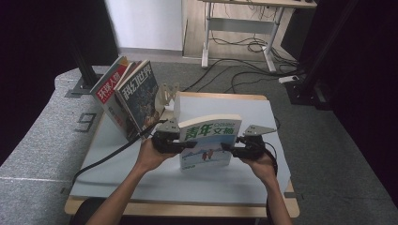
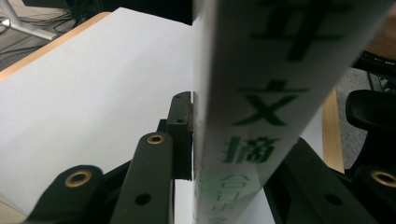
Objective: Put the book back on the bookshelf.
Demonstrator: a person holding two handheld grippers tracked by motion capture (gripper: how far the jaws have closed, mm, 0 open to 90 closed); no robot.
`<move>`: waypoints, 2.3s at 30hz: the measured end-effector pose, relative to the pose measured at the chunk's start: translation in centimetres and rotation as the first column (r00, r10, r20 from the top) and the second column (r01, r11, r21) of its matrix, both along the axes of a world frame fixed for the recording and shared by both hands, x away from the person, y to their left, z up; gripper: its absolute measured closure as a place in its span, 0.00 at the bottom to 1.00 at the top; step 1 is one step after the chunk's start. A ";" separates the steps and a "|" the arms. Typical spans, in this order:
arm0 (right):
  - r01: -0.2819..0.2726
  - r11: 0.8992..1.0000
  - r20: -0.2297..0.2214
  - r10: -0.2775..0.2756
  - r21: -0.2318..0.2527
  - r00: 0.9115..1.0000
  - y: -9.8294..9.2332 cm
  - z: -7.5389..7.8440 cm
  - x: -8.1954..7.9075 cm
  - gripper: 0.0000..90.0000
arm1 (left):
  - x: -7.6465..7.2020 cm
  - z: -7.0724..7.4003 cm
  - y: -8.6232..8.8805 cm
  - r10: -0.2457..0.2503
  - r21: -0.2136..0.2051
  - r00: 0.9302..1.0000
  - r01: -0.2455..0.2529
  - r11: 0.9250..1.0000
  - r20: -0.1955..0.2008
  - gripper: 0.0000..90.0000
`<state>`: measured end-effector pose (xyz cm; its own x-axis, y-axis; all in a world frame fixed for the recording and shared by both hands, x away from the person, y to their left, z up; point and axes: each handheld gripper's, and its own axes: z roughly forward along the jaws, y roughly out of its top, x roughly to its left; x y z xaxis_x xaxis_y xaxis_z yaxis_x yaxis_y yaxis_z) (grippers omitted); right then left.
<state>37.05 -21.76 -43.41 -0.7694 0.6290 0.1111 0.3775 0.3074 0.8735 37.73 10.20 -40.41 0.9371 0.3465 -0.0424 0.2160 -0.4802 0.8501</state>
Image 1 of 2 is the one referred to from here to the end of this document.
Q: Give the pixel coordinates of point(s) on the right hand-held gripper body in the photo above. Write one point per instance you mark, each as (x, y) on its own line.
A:
(252, 148)

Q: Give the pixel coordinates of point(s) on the wooden table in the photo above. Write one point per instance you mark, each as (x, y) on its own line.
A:
(187, 210)

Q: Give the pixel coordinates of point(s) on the portrait magazine with red banner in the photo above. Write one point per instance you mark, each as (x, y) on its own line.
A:
(104, 90)

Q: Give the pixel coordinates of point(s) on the white power strip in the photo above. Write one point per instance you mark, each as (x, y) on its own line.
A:
(288, 79)

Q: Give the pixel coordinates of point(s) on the black curtain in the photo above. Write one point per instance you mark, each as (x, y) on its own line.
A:
(369, 93)
(37, 62)

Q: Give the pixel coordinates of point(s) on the person's right hand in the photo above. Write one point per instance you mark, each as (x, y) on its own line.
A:
(266, 170)

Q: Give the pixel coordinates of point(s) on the white magazine with snowy scene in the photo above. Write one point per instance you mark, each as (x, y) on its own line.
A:
(209, 146)

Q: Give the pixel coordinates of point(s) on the dark blue cracked-rock magazine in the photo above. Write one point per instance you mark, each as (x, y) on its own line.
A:
(140, 100)

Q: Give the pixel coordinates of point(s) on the wooden expandable book rack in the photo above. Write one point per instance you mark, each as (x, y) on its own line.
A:
(170, 93)

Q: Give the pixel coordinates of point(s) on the white frame desk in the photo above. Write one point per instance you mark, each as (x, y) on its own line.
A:
(241, 25)

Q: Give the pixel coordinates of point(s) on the person's dark trouser leg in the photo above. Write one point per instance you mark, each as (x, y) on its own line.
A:
(83, 212)

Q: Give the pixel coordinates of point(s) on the person's left hand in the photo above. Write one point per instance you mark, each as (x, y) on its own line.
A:
(148, 157)

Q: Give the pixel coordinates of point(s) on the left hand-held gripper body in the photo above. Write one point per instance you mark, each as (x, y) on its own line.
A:
(165, 142)

